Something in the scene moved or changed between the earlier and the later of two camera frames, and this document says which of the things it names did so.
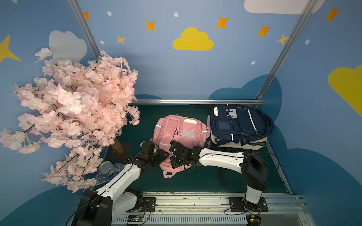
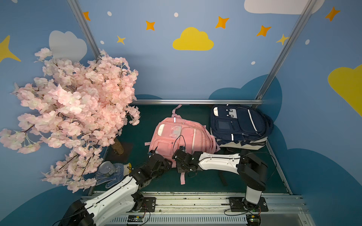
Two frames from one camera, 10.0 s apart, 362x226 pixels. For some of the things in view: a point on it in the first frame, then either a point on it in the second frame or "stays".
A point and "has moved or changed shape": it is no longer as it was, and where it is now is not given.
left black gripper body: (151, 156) → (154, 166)
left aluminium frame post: (80, 15) stays
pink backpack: (189, 131) has moved or changed shape
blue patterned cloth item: (101, 178) stays
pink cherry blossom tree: (77, 108) stays
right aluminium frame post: (306, 14) stays
